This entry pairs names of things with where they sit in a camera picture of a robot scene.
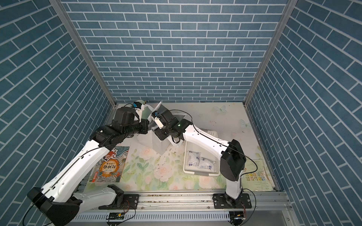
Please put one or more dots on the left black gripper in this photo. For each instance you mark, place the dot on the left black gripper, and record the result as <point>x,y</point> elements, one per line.
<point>144,123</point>

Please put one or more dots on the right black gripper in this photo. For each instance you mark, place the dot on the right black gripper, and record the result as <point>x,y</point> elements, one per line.
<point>159,133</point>

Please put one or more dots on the white insulated delivery bag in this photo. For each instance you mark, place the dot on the white insulated delivery bag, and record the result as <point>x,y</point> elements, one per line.
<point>150,139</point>

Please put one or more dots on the ice pack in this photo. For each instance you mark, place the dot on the ice pack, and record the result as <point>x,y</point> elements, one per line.
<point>193,158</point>
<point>206,164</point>

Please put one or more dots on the white plastic basket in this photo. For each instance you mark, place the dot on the white plastic basket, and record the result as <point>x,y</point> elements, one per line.
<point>204,153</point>

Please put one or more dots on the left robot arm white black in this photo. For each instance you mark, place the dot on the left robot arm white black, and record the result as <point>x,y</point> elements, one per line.
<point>57,199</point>

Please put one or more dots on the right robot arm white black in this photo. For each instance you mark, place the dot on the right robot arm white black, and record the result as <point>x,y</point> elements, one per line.
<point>229,153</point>

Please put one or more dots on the floral table mat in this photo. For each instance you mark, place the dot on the floral table mat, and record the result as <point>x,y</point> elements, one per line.
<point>147,170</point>

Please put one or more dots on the colourful illustrated book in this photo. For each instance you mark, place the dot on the colourful illustrated book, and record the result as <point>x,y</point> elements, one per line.
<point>110,168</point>

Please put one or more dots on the green circuit board left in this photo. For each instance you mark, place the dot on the green circuit board left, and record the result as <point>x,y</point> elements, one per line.
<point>116,216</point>

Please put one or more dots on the sticker sheet paper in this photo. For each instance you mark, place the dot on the sticker sheet paper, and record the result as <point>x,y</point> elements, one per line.
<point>257,178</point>

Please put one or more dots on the circuit board right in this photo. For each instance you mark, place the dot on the circuit board right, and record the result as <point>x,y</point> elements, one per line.
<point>236,218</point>

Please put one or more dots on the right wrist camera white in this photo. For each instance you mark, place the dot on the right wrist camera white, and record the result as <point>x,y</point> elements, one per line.
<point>156,116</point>

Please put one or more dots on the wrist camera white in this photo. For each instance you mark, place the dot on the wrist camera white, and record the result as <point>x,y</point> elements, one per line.
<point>156,116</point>
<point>139,107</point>

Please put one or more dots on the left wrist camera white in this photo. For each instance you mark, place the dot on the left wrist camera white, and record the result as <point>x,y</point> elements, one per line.
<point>139,107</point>

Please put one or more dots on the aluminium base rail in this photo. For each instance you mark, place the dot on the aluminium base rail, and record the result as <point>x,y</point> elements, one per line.
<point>191,209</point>

